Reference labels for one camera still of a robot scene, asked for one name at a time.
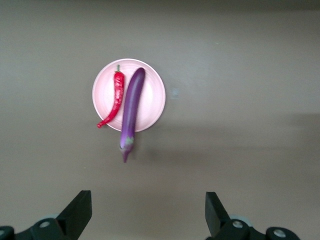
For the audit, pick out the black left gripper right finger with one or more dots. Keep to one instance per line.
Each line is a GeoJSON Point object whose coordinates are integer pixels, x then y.
{"type": "Point", "coordinates": [215, 215]}

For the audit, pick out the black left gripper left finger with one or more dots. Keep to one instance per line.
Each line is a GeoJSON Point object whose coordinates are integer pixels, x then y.
{"type": "Point", "coordinates": [77, 212]}

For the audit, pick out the long purple eggplant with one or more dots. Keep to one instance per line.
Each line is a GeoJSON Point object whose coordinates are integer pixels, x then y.
{"type": "Point", "coordinates": [132, 105]}

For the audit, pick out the red chili pepper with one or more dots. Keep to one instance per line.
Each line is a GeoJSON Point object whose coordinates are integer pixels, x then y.
{"type": "Point", "coordinates": [119, 92]}

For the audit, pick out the small clear tape piece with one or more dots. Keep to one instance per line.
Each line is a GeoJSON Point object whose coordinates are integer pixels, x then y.
{"type": "Point", "coordinates": [175, 92]}

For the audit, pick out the pink round plate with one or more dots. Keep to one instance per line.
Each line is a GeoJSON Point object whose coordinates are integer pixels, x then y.
{"type": "Point", "coordinates": [152, 100]}

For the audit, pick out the brown table cover mat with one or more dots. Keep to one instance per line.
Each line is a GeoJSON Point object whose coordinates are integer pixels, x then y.
{"type": "Point", "coordinates": [225, 75]}

